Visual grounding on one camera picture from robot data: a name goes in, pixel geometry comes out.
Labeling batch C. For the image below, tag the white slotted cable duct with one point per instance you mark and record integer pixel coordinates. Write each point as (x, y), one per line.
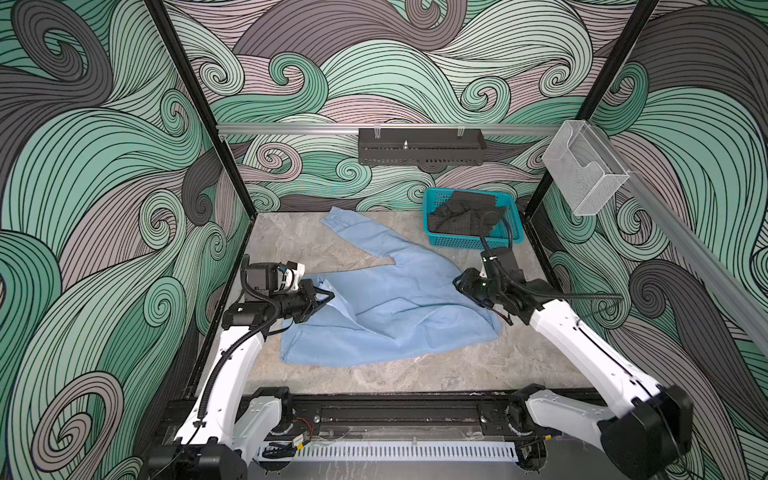
(429, 451)

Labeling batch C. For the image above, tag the dark grey shirt in basket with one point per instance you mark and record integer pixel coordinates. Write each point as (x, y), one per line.
(466, 214)

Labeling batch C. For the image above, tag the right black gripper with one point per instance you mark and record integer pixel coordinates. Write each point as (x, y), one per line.
(467, 281)

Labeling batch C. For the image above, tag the black perforated wall tray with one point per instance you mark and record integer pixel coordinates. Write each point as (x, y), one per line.
(421, 147)

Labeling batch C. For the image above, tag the light blue long sleeve shirt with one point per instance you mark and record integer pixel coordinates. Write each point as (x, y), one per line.
(389, 312)

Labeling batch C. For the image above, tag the clear plastic wall bin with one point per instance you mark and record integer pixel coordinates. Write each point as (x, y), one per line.
(585, 166)

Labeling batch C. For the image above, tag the right aluminium rail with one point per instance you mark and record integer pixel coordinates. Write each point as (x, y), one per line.
(716, 220)

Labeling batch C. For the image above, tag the black front mounting rail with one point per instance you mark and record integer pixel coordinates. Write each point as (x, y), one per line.
(488, 413)

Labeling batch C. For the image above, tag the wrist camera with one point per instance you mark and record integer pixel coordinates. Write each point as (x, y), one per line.
(274, 278)
(498, 261)

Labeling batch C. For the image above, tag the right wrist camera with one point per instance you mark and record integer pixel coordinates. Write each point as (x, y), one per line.
(498, 261)

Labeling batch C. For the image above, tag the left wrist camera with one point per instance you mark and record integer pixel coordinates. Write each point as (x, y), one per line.
(274, 278)

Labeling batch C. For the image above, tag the teal plastic basket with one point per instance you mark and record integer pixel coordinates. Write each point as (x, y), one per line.
(505, 234)

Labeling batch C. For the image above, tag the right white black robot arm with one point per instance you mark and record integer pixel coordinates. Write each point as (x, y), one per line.
(643, 427)

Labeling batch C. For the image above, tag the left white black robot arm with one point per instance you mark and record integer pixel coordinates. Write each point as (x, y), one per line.
(223, 434)

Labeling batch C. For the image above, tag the back aluminium rail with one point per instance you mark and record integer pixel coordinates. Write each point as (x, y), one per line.
(305, 128)

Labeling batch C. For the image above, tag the aluminium rail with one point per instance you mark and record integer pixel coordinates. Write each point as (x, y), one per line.
(716, 220)
(305, 128)

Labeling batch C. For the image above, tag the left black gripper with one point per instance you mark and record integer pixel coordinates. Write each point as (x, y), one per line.
(310, 305)

